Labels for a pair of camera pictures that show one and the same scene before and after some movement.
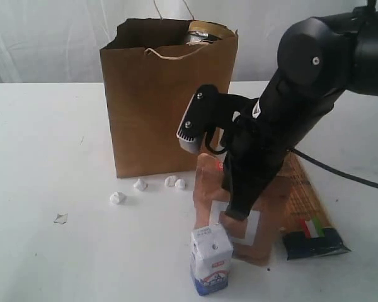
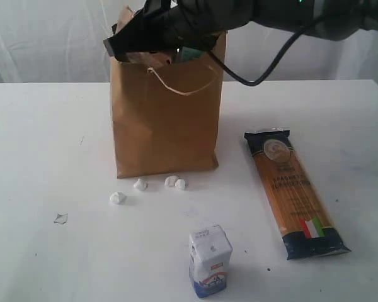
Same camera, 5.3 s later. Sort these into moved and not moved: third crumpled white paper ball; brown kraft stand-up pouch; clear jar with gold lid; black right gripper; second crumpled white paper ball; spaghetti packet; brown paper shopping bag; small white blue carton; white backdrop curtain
Moved: brown kraft stand-up pouch; black right gripper; clear jar with gold lid
Not moved: small white blue carton; white backdrop curtain; third crumpled white paper ball; spaghetti packet; brown paper shopping bag; second crumpled white paper ball
